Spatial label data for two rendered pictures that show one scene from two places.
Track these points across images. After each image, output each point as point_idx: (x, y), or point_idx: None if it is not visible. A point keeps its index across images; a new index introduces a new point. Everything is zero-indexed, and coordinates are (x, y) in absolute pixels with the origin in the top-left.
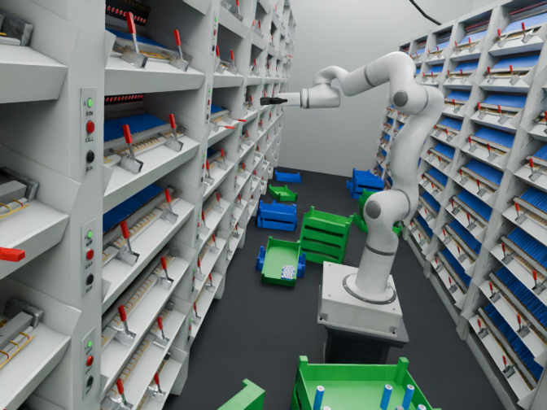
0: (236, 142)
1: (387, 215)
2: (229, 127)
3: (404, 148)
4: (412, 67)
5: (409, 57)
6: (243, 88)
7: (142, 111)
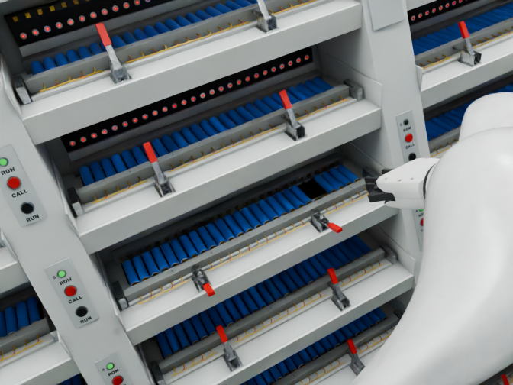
0: (405, 237)
1: None
2: (205, 290)
3: None
4: (449, 315)
5: (497, 204)
6: (391, 130)
7: (14, 299)
